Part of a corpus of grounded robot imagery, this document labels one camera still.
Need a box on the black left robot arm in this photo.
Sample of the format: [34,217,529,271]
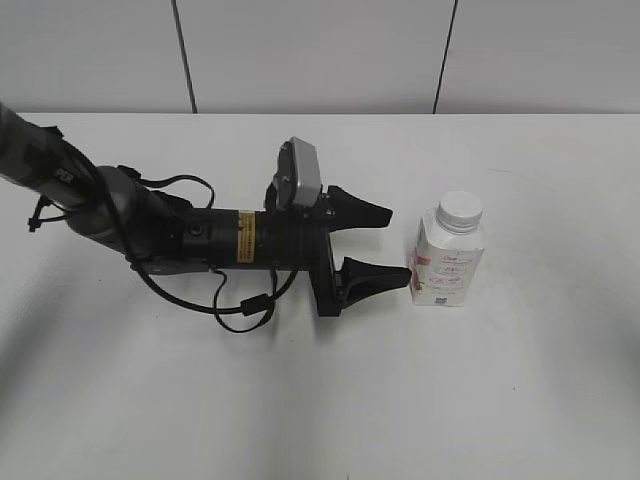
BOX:
[1,108,411,317]

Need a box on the white screw cap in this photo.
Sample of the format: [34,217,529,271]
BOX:
[435,191,483,234]

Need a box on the white carton drink bottle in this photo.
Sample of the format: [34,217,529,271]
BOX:
[408,205,486,307]

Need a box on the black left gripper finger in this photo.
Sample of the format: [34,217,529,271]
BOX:
[327,185,393,231]
[339,257,412,309]

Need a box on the black camera cable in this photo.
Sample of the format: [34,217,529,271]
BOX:
[132,174,301,333]

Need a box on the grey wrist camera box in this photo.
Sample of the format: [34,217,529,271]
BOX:
[264,137,322,211]

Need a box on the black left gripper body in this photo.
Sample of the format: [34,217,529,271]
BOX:
[253,185,343,317]

